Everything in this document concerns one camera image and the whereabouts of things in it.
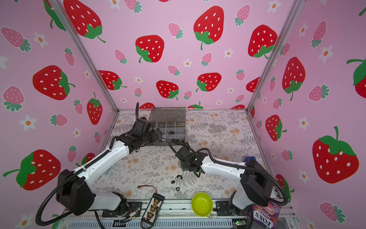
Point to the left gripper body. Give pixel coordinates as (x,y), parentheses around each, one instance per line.
(151,137)

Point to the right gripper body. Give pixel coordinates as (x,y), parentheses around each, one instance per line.
(184,166)

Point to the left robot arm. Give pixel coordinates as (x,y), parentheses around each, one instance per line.
(74,187)

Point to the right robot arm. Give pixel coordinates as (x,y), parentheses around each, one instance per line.
(260,188)

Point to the grey compartment organizer box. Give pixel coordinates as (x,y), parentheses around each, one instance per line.
(171,121)

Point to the lime green bowl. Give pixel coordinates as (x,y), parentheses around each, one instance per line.
(202,204)

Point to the blue box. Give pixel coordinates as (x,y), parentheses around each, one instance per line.
(249,158)

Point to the black battery charger board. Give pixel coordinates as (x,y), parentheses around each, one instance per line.
(150,215)

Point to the purple Fox's candy bag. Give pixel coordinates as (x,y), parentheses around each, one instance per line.
(265,216)

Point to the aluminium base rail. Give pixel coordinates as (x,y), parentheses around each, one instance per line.
(176,214)

